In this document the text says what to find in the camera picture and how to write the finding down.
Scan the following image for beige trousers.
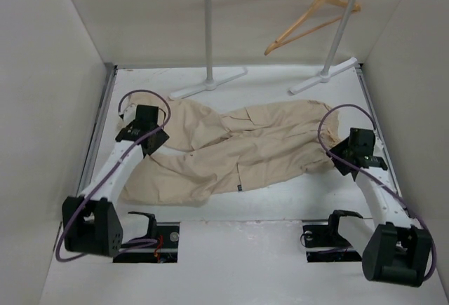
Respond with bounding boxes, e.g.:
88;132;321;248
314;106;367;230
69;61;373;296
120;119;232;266
121;99;340;205

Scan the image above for wooden clothes hanger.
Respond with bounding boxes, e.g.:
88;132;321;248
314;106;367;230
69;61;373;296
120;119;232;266
264;0;361;56

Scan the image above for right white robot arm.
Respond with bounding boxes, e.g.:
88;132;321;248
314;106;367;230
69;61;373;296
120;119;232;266
325;128;432;287

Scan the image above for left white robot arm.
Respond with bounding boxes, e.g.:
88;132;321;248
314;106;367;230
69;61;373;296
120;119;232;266
58;104;168;257

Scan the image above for white clothes rack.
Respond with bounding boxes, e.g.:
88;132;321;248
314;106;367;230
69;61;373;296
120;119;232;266
169;0;361;100

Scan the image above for right aluminium rail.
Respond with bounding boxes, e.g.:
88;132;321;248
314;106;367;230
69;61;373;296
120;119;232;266
355;64;403;198

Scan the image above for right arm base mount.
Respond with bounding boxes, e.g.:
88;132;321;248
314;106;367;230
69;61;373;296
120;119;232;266
300;223;361;263

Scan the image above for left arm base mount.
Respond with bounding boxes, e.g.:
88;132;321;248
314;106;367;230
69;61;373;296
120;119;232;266
112;222;180;264

